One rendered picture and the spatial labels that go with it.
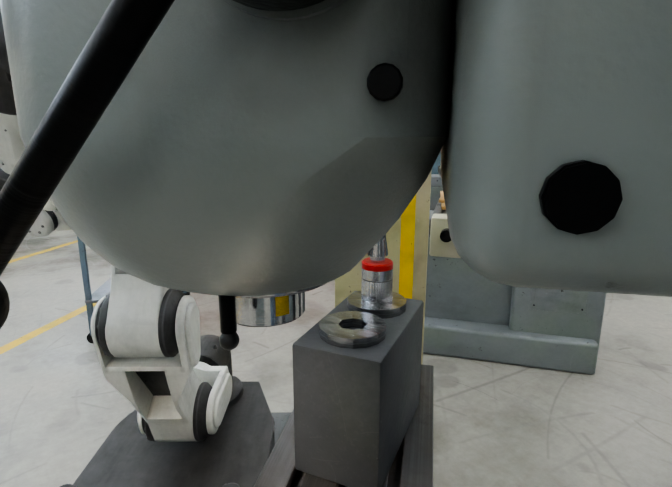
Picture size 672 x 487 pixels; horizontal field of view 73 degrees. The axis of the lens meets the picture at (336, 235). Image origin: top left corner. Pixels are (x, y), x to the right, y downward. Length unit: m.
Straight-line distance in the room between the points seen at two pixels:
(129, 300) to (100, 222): 0.78
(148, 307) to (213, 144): 0.82
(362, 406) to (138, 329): 0.53
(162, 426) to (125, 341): 0.32
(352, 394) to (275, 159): 0.46
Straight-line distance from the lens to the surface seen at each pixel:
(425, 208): 1.99
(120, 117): 0.18
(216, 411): 1.26
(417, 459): 0.72
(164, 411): 1.22
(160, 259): 0.21
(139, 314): 0.98
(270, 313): 0.25
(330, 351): 0.57
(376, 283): 0.66
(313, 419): 0.63
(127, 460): 1.39
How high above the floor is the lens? 1.39
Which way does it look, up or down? 13 degrees down
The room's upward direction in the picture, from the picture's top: straight up
